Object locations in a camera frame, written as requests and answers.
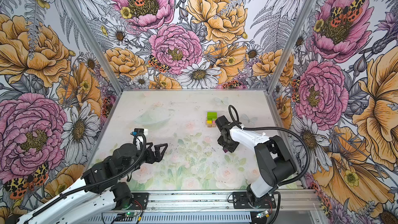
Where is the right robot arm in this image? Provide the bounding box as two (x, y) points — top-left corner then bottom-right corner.
(215, 116), (297, 207)

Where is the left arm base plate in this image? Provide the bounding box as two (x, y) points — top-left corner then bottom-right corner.
(114, 192), (149, 211)

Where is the aluminium front rail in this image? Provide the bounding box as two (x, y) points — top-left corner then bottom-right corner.
(57, 189), (322, 213)

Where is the small right circuit board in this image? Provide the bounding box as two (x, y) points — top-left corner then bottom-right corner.
(256, 210), (270, 219)

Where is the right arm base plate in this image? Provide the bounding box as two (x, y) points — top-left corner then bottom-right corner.
(228, 191), (277, 209)

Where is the right aluminium corner post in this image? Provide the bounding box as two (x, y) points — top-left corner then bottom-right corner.
(267, 0), (317, 94)

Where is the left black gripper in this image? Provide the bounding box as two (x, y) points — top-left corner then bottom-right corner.
(119, 142), (167, 177)

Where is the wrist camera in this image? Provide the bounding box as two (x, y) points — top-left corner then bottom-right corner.
(130, 128), (148, 136)
(215, 116), (233, 131)

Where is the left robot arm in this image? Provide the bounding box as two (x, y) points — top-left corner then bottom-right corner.
(5, 143), (168, 224)

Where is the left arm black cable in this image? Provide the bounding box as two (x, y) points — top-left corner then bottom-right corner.
(30, 132), (147, 218)

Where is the green circuit board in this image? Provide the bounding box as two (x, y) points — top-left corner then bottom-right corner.
(117, 212), (143, 222)

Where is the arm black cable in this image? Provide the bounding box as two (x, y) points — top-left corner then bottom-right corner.
(228, 105), (311, 224)
(30, 132), (147, 218)

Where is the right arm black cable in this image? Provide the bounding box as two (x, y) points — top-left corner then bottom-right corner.
(228, 105), (311, 224)

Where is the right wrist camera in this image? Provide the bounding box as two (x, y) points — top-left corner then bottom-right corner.
(215, 116), (233, 131)

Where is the aluminium corner post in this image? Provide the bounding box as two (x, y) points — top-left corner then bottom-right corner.
(267, 0), (317, 94)
(62, 0), (123, 96)

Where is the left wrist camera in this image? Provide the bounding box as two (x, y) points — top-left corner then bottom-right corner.
(130, 128), (148, 136)

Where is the large green block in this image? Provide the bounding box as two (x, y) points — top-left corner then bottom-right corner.
(207, 112), (217, 121)

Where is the natural wood plank block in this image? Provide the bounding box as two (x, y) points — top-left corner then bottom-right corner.
(206, 123), (217, 128)

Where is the left aluminium corner post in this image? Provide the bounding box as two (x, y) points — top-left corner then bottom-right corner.
(62, 0), (123, 96)

